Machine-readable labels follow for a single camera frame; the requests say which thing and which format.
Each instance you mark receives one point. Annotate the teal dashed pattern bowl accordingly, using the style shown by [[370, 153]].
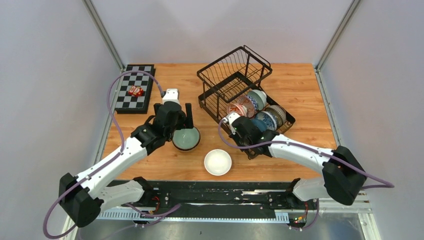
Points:
[[260, 97]]

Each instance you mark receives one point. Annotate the orange floral pattern bowl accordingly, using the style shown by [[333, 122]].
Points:
[[238, 108]]

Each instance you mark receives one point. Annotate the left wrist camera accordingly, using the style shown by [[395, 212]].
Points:
[[171, 95]]

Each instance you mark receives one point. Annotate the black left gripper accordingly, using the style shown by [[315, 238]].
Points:
[[187, 119]]

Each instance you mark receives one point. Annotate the white orange bowl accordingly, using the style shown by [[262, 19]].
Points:
[[217, 162]]

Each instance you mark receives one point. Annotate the beige interior bowl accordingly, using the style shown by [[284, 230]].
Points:
[[279, 113]]

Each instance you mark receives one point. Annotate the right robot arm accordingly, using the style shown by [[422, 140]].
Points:
[[342, 176]]

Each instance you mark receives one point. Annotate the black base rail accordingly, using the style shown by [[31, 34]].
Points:
[[207, 201]]

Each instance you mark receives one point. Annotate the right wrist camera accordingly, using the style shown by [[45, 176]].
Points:
[[229, 119]]

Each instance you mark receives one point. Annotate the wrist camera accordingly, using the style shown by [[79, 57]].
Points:
[[171, 95], [229, 119]]

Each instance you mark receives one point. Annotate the black wire dish rack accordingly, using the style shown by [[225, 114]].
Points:
[[230, 76]]

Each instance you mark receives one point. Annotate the orange geometric pattern bowl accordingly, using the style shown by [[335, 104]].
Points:
[[245, 101]]

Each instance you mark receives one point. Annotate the black white chessboard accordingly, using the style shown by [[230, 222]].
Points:
[[126, 104]]

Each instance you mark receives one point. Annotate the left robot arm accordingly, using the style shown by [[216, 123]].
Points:
[[86, 195]]

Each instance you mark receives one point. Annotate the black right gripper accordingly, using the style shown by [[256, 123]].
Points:
[[235, 138]]

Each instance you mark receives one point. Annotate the red owl toy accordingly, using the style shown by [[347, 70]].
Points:
[[136, 91]]

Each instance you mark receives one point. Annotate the white blue striped bowl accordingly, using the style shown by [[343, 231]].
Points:
[[267, 118]]

